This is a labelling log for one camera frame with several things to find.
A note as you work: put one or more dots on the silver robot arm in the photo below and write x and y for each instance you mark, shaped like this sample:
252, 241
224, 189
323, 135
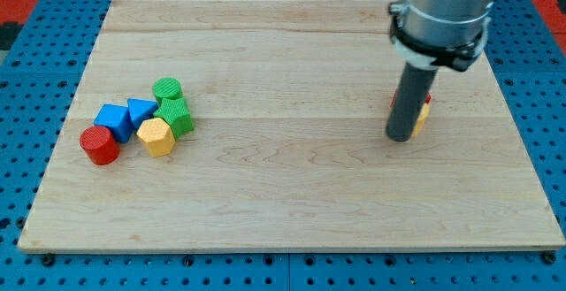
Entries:
430, 34

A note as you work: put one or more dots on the yellow hexagon block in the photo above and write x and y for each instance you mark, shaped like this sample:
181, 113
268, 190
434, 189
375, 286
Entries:
156, 137

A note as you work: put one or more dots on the wooden board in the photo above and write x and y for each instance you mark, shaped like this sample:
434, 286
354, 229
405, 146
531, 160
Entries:
289, 152

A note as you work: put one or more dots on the green star block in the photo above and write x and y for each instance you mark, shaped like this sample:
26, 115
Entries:
177, 115

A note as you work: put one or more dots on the green cylinder block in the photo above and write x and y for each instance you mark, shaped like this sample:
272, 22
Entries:
167, 88

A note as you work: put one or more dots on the dark grey pointer rod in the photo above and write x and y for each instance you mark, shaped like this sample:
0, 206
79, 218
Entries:
413, 88

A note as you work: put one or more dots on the blue triangle block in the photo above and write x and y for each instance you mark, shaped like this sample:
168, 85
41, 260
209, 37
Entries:
140, 110

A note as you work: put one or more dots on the yellow block behind rod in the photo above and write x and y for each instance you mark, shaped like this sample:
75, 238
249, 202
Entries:
423, 116

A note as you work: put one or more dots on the red block behind rod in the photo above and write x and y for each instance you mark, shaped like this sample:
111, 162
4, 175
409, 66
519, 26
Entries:
426, 101

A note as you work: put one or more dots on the blue cube block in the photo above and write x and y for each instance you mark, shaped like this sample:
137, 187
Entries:
117, 119

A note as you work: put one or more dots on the red cylinder block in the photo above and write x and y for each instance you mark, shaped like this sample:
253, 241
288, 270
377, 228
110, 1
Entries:
99, 144

